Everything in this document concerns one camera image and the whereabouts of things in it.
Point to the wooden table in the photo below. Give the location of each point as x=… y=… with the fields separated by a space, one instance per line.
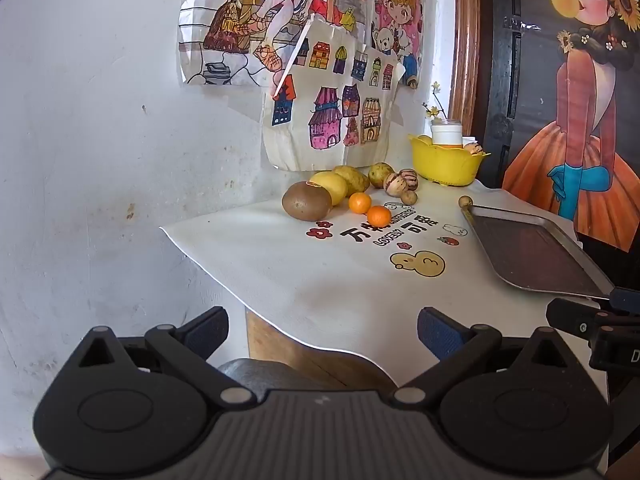
x=300 y=345

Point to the small tan round fruit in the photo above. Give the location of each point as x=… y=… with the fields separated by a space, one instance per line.
x=410 y=197

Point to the wooden door frame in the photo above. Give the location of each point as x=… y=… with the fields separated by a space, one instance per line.
x=465 y=35

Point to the small pale yellow fruit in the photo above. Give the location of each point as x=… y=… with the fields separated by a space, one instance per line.
x=424 y=138

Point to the boy with fan drawing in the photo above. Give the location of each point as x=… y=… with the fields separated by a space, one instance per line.
x=225 y=35

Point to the small orange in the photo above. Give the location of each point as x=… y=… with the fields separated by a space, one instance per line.
x=359 y=203
x=378 y=216

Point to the small striped fruit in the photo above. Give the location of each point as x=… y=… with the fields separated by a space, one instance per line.
x=472 y=148

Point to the white jar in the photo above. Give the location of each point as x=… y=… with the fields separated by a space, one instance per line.
x=446 y=132

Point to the striped pepino melon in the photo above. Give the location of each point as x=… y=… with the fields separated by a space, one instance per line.
x=411 y=176
x=396 y=184

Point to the girl in orange dress poster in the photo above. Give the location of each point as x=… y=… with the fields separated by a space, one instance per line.
x=585 y=110

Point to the white printed tablecloth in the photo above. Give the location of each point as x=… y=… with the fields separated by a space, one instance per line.
x=300 y=270

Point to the green-yellow oval fruit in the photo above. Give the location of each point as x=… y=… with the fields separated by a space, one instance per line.
x=354 y=178
x=380 y=174

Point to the child with teddy drawing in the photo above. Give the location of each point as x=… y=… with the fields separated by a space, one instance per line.
x=397 y=0

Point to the brown kiwi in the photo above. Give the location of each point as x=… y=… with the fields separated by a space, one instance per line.
x=306 y=201

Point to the small brown round nut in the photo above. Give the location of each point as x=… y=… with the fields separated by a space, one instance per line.
x=465 y=202

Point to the yellow plastic bowl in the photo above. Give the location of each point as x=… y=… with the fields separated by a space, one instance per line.
x=445 y=165

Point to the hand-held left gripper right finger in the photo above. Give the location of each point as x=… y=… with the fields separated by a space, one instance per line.
x=440 y=332

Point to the white tape strip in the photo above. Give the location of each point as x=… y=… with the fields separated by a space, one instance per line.
x=295 y=57

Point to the metal tray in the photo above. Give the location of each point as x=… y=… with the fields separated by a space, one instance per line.
x=530 y=250

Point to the dark grey round seat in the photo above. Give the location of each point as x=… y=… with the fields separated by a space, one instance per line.
x=250 y=372

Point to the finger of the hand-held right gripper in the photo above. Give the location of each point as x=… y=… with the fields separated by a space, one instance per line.
x=627 y=300
x=575 y=317

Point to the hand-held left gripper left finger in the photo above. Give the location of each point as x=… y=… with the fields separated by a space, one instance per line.
x=207 y=331

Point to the large yellow round fruit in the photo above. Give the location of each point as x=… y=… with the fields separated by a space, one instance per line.
x=330 y=186

